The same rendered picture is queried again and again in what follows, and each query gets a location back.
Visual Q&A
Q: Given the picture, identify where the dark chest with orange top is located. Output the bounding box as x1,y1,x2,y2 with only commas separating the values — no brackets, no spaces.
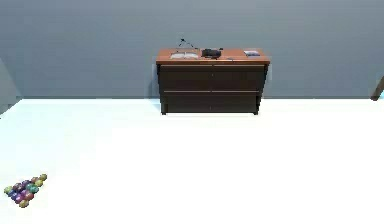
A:
155,48,271,116

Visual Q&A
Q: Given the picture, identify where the open white book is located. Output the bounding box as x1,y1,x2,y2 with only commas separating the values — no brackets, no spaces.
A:
169,51,200,61

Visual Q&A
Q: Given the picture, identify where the black round object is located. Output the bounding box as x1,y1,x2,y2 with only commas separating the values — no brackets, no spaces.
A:
200,48,223,59

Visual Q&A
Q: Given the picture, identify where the thin black desk lamp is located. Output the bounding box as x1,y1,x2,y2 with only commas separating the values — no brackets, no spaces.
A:
176,37,200,51

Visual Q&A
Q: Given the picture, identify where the brown slanted wooden post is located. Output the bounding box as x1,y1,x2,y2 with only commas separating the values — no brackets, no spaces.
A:
370,75,384,102

